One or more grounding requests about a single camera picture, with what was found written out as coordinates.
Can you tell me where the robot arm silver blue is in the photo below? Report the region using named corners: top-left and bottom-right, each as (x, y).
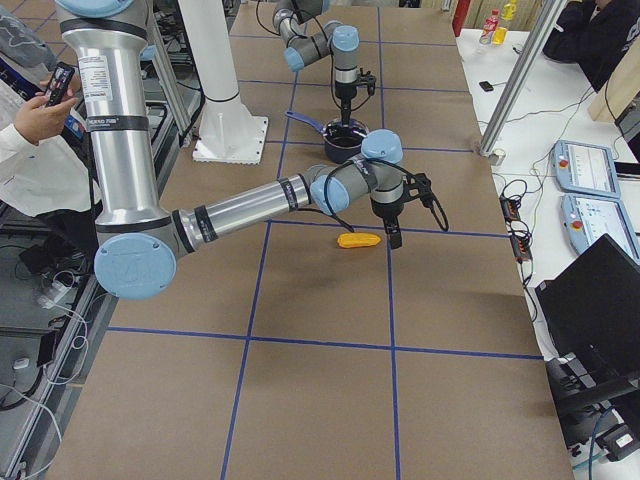
top-left (57, 1), bottom-right (408, 300)
top-left (272, 1), bottom-right (360, 126)

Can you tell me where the black laptop computer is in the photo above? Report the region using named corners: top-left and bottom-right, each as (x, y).
top-left (535, 234), bottom-right (639, 374)

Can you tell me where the seated person in black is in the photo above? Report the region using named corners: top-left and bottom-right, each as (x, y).
top-left (543, 0), bottom-right (639, 91)

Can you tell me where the yellow drink bottle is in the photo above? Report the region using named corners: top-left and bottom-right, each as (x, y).
top-left (492, 0), bottom-right (518, 45)

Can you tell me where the glass pot lid purple knob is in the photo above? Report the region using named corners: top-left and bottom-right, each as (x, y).
top-left (324, 118), bottom-right (369, 138)

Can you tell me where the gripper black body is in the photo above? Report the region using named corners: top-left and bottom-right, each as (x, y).
top-left (372, 200), bottom-right (403, 228)
top-left (333, 80), bottom-right (357, 106)

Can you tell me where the small silver metal cylinder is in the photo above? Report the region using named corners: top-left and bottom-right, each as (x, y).
top-left (489, 148), bottom-right (506, 166)

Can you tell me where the lower teach pendant tablet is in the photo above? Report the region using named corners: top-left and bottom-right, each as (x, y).
top-left (561, 194), bottom-right (639, 261)

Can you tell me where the black smartphone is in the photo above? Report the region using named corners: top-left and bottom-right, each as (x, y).
top-left (45, 62), bottom-right (75, 107)

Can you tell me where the aluminium frame post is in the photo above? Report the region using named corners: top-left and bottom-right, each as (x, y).
top-left (477, 0), bottom-right (566, 166)

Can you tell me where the upper teach pendant tablet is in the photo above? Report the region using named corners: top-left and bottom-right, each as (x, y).
top-left (549, 140), bottom-right (621, 198)

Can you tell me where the small black square device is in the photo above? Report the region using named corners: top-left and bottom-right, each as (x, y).
top-left (479, 81), bottom-right (494, 92)

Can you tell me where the teach pendant tablet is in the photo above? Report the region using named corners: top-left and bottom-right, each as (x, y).
top-left (549, 140), bottom-right (621, 198)
top-left (561, 194), bottom-right (639, 261)

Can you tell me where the dark blue saucepan purple handle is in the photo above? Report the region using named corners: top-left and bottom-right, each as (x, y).
top-left (285, 110), bottom-right (365, 164)

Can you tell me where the red labelled plastic bottle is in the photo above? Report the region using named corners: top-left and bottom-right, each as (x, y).
top-left (479, 9), bottom-right (499, 45)

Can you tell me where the yellow toy corn cob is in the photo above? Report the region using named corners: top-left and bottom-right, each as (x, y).
top-left (337, 232), bottom-right (382, 249)

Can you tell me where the person in white shirt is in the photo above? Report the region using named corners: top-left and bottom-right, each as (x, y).
top-left (1, 8), bottom-right (101, 262)

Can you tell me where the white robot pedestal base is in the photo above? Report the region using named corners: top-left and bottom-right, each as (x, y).
top-left (179, 0), bottom-right (268, 165)

